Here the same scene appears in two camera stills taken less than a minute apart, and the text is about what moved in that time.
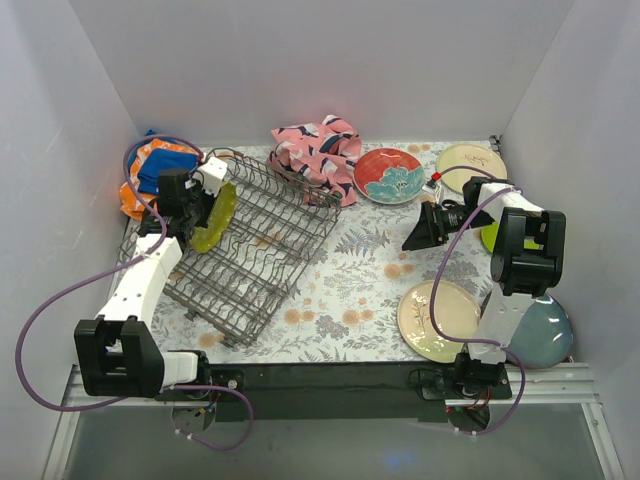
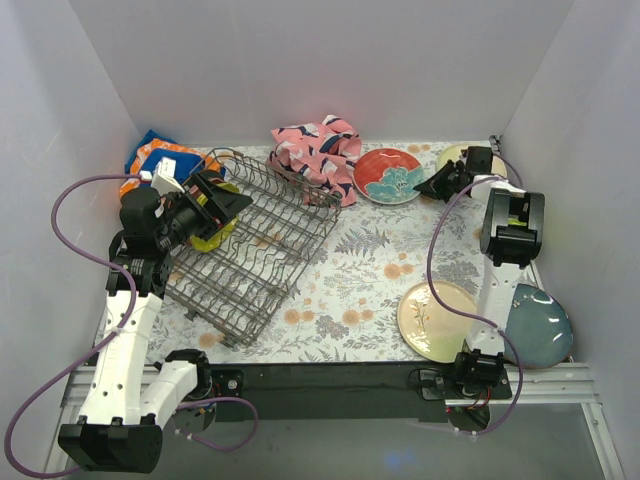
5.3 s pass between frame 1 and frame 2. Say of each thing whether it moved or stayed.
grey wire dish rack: stayed
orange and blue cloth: stayed
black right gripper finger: moved
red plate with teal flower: stayed
